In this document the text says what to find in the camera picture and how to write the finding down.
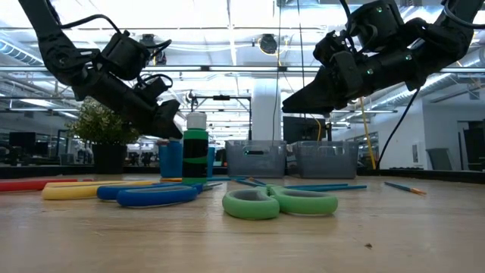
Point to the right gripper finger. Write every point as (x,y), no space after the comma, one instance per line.
(318,96)

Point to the black aluminium rig frame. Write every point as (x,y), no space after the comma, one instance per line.
(45,171)

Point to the white building column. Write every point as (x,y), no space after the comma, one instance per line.
(265,113)

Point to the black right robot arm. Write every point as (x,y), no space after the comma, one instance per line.
(447,38)

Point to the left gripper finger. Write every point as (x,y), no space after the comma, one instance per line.
(166,121)

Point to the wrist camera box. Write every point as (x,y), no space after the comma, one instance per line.
(333,45)
(151,89)

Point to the black background monitor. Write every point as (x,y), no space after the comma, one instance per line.
(22,144)

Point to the blue scissors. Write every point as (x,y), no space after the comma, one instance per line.
(155,196)

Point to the red scissors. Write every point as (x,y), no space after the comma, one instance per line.
(30,185)

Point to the yellow scissors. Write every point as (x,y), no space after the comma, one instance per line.
(68,191)

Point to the black plant pot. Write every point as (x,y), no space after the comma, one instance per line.
(109,159)

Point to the artificial green plant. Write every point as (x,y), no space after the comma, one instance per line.
(100,125)

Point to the black gantry frame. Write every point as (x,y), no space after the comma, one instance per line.
(221,98)

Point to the teal bottle holder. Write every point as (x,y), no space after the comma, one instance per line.
(172,167)

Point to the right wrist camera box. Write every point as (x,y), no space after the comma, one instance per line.
(333,45)

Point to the dark cabinet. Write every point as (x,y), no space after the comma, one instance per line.
(473,146)

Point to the silver ventilation duct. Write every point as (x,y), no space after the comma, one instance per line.
(435,91)

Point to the blue paintbrush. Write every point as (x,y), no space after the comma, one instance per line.
(227,179)
(341,188)
(322,186)
(259,182)
(246,183)
(403,187)

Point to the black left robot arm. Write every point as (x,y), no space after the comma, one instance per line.
(57,49)

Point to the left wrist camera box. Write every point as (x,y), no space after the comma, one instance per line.
(151,89)

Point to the green paint bottle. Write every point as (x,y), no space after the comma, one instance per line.
(195,151)

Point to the grey plastic bin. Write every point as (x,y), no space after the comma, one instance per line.
(255,163)
(326,161)

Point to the grey chair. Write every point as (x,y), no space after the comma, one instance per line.
(439,159)

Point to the green scissors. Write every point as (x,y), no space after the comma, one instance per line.
(303,203)

